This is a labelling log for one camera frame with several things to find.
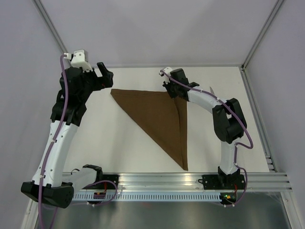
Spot right aluminium frame post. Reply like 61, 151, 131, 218
241, 0, 285, 71

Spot left aluminium frame post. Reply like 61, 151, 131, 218
32, 0, 68, 53

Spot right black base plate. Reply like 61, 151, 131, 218
197, 174, 246, 190

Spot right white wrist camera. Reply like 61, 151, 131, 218
159, 67, 173, 84

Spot aluminium frame post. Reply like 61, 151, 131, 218
32, 0, 68, 53
241, 0, 285, 71

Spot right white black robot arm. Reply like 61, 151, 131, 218
159, 67, 247, 189

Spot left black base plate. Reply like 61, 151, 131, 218
101, 174, 120, 190

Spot white slotted cable duct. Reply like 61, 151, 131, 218
72, 191, 221, 202

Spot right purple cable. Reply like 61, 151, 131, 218
161, 69, 254, 207

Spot brown cloth napkin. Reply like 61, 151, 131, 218
111, 89, 188, 171

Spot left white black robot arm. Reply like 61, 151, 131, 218
21, 62, 113, 208

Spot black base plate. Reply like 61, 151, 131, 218
101, 174, 120, 190
197, 174, 246, 190

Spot aluminium mounting rail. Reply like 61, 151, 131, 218
59, 173, 293, 191

